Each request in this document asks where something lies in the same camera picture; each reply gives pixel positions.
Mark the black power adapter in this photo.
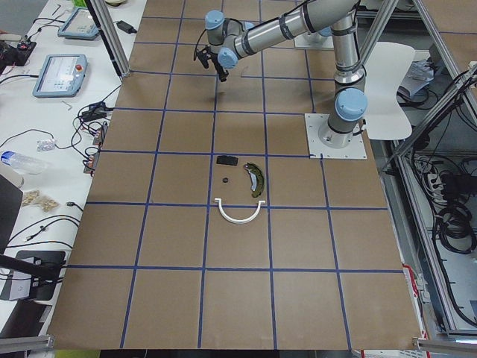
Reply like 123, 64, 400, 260
116, 20, 137, 34

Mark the white plastic chair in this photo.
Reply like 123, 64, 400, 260
364, 42, 415, 140

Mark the blue teach pendant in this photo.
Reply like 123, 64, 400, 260
32, 54, 88, 98
57, 7, 99, 40

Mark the dark grey brake pad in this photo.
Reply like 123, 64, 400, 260
216, 155, 239, 166

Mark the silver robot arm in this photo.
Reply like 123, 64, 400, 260
193, 0, 368, 148

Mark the blue teach pendant near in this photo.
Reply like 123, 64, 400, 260
32, 54, 88, 98

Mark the white curved plastic bracket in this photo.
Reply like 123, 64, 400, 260
214, 198, 267, 224

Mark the plastic water bottle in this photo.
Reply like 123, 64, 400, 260
1, 151, 48, 175

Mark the olive green brake shoe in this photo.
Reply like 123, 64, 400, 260
244, 162, 265, 198

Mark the aluminium frame post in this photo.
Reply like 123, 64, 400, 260
86, 0, 130, 78

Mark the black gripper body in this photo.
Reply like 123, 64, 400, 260
193, 45, 224, 69

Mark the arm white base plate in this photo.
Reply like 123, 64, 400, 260
304, 113, 367, 160

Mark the blue teach pendant far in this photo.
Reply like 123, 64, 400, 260
57, 7, 99, 40

